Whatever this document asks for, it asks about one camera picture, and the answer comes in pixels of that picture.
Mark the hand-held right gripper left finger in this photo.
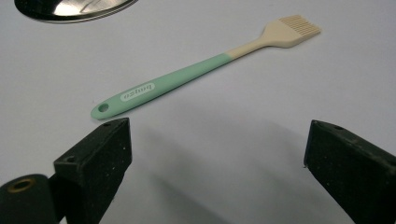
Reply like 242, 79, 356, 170
53, 117, 133, 224

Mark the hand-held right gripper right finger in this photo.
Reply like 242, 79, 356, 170
303, 119, 396, 224

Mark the green and beige silicone brush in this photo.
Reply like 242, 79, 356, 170
90, 14, 322, 121

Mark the shiny metal pan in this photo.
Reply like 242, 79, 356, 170
13, 0, 139, 24

